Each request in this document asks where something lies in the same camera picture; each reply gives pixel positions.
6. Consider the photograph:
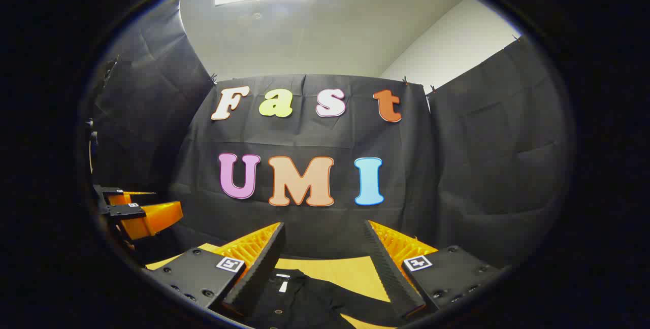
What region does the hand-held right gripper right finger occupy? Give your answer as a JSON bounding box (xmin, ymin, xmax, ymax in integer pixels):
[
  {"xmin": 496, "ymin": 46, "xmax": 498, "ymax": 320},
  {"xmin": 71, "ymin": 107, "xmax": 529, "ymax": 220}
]
[{"xmin": 363, "ymin": 220, "xmax": 504, "ymax": 319}]

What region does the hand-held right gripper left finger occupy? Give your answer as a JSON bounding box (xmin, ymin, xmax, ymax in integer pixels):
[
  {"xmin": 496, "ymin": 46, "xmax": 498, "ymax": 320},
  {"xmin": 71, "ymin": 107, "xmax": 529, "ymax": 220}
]
[{"xmin": 144, "ymin": 222, "xmax": 286, "ymax": 318}]

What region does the black collared jacket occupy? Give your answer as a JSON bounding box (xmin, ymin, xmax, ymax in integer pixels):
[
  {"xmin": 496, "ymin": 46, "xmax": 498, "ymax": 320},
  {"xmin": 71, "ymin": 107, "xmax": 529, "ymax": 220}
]
[{"xmin": 239, "ymin": 268, "xmax": 407, "ymax": 329}]

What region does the black backdrop cloth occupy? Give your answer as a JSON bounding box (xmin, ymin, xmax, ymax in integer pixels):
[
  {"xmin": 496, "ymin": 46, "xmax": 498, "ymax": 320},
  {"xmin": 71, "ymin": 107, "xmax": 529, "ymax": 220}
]
[{"xmin": 84, "ymin": 0, "xmax": 574, "ymax": 274}]

